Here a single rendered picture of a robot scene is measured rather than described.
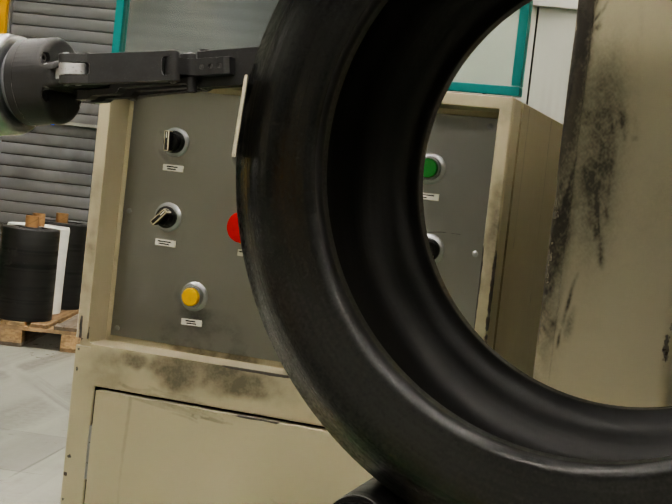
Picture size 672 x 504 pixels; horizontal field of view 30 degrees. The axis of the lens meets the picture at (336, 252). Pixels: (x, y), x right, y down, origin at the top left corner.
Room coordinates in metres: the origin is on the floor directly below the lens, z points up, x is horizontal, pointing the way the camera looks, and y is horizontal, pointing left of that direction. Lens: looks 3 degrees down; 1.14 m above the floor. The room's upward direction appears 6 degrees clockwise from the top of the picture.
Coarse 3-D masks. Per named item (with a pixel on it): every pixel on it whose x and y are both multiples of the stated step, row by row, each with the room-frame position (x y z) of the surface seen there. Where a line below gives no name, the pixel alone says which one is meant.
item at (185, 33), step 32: (128, 0) 1.67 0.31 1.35; (160, 0) 1.66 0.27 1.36; (192, 0) 1.64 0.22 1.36; (224, 0) 1.63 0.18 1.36; (256, 0) 1.62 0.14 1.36; (128, 32) 1.67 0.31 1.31; (160, 32) 1.66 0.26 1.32; (192, 32) 1.64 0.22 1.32; (224, 32) 1.63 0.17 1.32; (256, 32) 1.61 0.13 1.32; (512, 32) 1.51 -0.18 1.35; (480, 64) 1.52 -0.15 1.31; (512, 64) 1.51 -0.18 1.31
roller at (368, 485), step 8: (368, 480) 0.95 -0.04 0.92; (376, 480) 0.94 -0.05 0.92; (360, 488) 0.91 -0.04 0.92; (368, 488) 0.91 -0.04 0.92; (376, 488) 0.92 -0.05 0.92; (384, 488) 0.92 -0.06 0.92; (344, 496) 0.89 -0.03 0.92; (352, 496) 0.89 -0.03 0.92; (360, 496) 0.89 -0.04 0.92; (368, 496) 0.89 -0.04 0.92; (376, 496) 0.90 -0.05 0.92; (384, 496) 0.91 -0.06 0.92; (392, 496) 0.92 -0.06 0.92
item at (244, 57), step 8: (240, 48) 1.03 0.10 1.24; (248, 48) 1.03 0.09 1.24; (256, 48) 1.02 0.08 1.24; (200, 56) 1.04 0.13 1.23; (208, 56) 1.04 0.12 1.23; (216, 56) 1.03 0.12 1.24; (232, 56) 1.03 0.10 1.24; (240, 56) 1.03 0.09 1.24; (248, 56) 1.02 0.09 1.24; (240, 64) 1.03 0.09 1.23; (248, 64) 1.02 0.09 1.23; (240, 72) 1.03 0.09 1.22; (248, 72) 1.02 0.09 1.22; (200, 80) 1.04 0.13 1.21; (208, 80) 1.04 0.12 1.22; (216, 80) 1.03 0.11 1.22; (224, 80) 1.03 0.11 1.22; (232, 80) 1.03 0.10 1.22; (240, 80) 1.03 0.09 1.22; (248, 80) 1.02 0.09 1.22
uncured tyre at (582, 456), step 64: (320, 0) 0.89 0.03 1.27; (384, 0) 0.89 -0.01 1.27; (448, 0) 1.13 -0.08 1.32; (512, 0) 1.12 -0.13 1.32; (256, 64) 0.94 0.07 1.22; (320, 64) 0.89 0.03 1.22; (384, 64) 1.14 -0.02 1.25; (448, 64) 1.14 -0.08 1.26; (256, 128) 0.91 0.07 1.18; (320, 128) 0.89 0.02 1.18; (384, 128) 1.15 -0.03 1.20; (256, 192) 0.91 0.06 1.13; (320, 192) 0.89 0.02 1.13; (384, 192) 1.15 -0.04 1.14; (256, 256) 0.92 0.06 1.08; (320, 256) 0.88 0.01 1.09; (384, 256) 1.14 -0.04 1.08; (320, 320) 0.88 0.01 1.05; (384, 320) 1.12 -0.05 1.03; (448, 320) 1.13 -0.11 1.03; (320, 384) 0.89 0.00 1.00; (384, 384) 0.86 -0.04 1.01; (448, 384) 1.12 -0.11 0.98; (512, 384) 1.11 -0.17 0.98; (384, 448) 0.87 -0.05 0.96; (448, 448) 0.85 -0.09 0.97; (512, 448) 0.84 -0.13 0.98; (576, 448) 1.08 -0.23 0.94; (640, 448) 1.07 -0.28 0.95
